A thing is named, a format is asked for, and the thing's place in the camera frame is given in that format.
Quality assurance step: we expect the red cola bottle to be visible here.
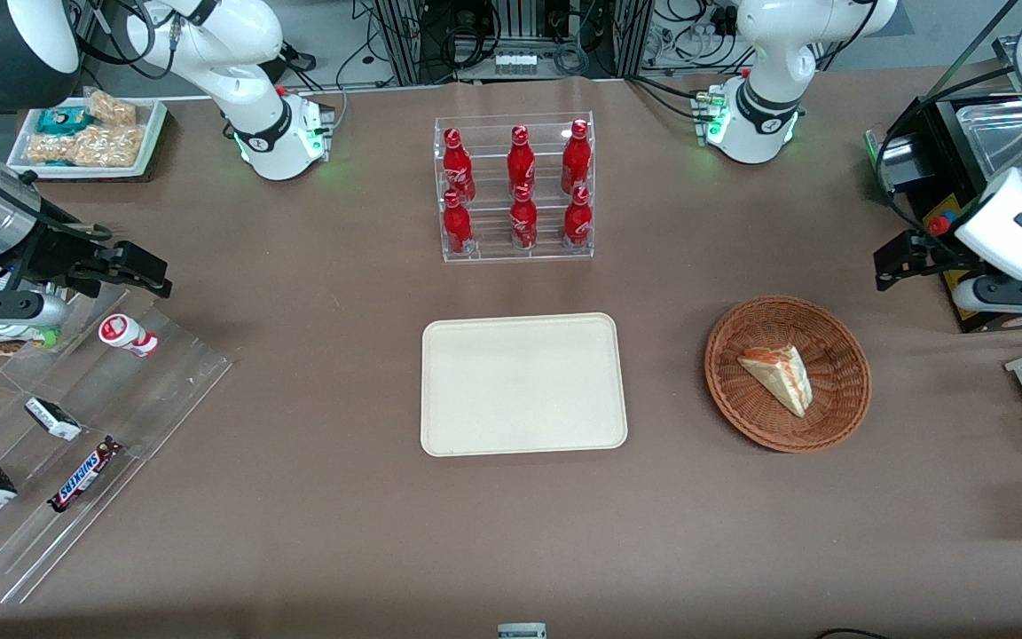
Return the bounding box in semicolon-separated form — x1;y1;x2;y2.
442;190;476;257
509;184;539;252
562;185;593;250
442;128;477;204
561;119;593;195
507;125;538;193

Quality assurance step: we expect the brown wicker basket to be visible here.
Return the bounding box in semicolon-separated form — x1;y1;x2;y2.
704;295;873;455

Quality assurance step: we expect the triangular sandwich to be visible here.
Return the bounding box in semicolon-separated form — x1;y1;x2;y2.
736;343;814;419

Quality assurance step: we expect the clear bag of puffed snacks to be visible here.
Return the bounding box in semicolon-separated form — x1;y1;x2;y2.
73;123;147;170
84;88;138;128
26;132;78;167

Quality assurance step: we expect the white red yogurt bottle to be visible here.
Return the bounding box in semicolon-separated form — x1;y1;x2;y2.
98;313;161;359

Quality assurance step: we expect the clear acrylic stepped display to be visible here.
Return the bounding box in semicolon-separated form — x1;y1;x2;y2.
0;282;238;607

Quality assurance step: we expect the beige plastic tray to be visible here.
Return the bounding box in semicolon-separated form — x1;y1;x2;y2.
420;312;630;459

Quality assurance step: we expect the teal snack packet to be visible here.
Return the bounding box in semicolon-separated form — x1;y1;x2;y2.
35;106;91;137

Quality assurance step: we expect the white snack tray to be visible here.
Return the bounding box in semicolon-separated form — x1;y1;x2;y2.
6;95;169;182

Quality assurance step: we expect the clear acrylic bottle rack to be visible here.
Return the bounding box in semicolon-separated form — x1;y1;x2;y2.
433;111;597;264

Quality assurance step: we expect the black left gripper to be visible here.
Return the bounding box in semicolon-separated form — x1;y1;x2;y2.
873;227;975;293

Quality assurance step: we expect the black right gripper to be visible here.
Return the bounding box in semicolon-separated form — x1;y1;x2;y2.
0;222;174;299

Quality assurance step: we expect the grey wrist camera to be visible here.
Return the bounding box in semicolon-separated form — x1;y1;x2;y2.
953;273;1022;317
0;288;69;328

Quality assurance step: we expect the aluminium equipment frame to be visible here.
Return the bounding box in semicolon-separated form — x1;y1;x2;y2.
373;0;656;87

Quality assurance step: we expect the black food warmer machine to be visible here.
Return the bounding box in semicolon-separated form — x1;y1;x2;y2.
864;35;1022;335

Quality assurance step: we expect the Snickers chocolate bar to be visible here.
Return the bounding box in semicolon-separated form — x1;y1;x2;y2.
47;435;124;515

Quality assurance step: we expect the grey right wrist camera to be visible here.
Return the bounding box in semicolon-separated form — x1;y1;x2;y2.
0;288;69;328

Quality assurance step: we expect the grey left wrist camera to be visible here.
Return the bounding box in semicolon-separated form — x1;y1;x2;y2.
953;273;1022;317

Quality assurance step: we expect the white green packet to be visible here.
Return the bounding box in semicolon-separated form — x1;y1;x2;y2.
0;320;62;359

